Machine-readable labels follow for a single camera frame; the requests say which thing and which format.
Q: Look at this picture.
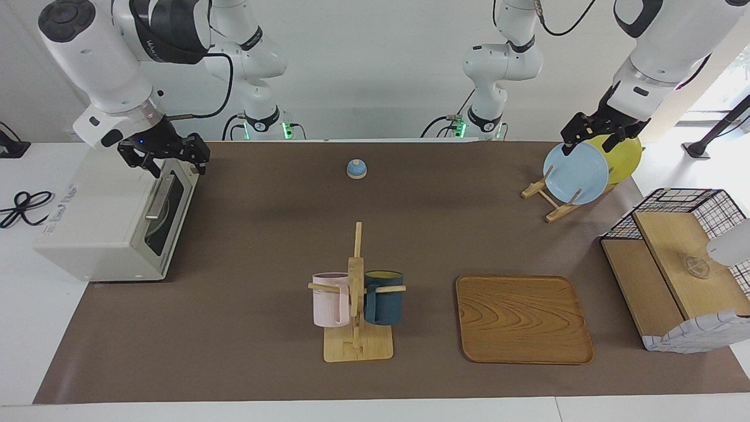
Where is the small clear glass lid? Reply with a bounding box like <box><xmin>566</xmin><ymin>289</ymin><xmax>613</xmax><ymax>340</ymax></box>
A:
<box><xmin>683</xmin><ymin>255</ymin><xmax>711</xmax><ymax>279</ymax></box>

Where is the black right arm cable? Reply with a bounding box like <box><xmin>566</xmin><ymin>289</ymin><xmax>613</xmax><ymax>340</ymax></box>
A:
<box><xmin>167</xmin><ymin>52</ymin><xmax>235</xmax><ymax>121</ymax></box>

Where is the black tripod stand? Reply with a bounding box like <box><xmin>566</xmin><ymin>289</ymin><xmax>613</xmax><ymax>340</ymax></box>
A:
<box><xmin>683</xmin><ymin>94</ymin><xmax>750</xmax><ymax>159</ymax></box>

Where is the pink mug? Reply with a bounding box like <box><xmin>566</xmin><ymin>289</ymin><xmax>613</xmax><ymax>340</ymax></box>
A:
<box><xmin>312</xmin><ymin>272</ymin><xmax>352</xmax><ymax>328</ymax></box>

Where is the black coiled cable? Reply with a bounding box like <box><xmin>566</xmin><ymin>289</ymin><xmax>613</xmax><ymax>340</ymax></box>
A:
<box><xmin>0</xmin><ymin>190</ymin><xmax>56</xmax><ymax>229</ymax></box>

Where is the white toaster oven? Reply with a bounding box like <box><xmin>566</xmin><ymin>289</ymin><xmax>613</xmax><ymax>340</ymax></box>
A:
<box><xmin>33</xmin><ymin>144</ymin><xmax>200</xmax><ymax>282</ymax></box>

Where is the yellow plate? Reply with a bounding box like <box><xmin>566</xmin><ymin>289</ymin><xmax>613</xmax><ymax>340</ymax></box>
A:
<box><xmin>586</xmin><ymin>135</ymin><xmax>643</xmax><ymax>185</ymax></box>

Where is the brown table mat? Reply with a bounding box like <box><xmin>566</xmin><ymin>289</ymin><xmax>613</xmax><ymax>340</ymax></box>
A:
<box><xmin>33</xmin><ymin>141</ymin><xmax>750</xmax><ymax>405</ymax></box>

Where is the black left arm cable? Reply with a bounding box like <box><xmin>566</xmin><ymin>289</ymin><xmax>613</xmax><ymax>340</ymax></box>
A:
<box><xmin>534</xmin><ymin>0</ymin><xmax>597</xmax><ymax>37</ymax></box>

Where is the light blue plate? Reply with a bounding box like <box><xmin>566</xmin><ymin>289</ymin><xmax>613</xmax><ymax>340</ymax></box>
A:
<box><xmin>543</xmin><ymin>141</ymin><xmax>610</xmax><ymax>205</ymax></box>

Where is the white checked cloth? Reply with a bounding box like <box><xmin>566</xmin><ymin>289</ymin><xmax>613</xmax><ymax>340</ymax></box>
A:
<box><xmin>642</xmin><ymin>309</ymin><xmax>750</xmax><ymax>354</ymax></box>

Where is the glass oven door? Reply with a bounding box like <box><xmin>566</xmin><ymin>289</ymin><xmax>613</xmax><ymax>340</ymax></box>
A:
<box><xmin>130</xmin><ymin>157</ymin><xmax>200</xmax><ymax>281</ymax></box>

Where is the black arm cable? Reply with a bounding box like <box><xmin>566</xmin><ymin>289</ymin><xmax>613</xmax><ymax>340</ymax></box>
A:
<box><xmin>534</xmin><ymin>0</ymin><xmax>597</xmax><ymax>37</ymax></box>
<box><xmin>167</xmin><ymin>52</ymin><xmax>235</xmax><ymax>121</ymax></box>

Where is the wooden shelf with wire basket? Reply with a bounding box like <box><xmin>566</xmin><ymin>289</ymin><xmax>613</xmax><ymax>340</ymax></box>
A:
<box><xmin>601</xmin><ymin>188</ymin><xmax>750</xmax><ymax>353</ymax></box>

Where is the wooden tray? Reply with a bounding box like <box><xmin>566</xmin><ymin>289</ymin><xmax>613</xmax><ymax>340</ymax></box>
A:
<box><xmin>455</xmin><ymin>275</ymin><xmax>594</xmax><ymax>365</ymax></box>

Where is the wooden mug tree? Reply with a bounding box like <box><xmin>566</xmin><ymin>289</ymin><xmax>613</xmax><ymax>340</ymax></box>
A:
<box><xmin>309</xmin><ymin>222</ymin><xmax>407</xmax><ymax>363</ymax></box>

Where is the wooden plate rack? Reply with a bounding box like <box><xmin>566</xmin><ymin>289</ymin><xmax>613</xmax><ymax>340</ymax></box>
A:
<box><xmin>521</xmin><ymin>166</ymin><xmax>619</xmax><ymax>223</ymax></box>

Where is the dark teal mug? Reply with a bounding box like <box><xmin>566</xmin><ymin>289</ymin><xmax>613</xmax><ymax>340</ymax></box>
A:
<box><xmin>363</xmin><ymin>270</ymin><xmax>404</xmax><ymax>326</ymax></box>

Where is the white cylindrical object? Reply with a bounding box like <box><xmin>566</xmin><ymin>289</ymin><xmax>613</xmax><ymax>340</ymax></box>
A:
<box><xmin>706</xmin><ymin>218</ymin><xmax>750</xmax><ymax>267</ymax></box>

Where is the black stand base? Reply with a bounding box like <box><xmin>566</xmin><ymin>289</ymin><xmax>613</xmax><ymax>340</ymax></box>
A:
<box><xmin>0</xmin><ymin>122</ymin><xmax>31</xmax><ymax>159</ymax></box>

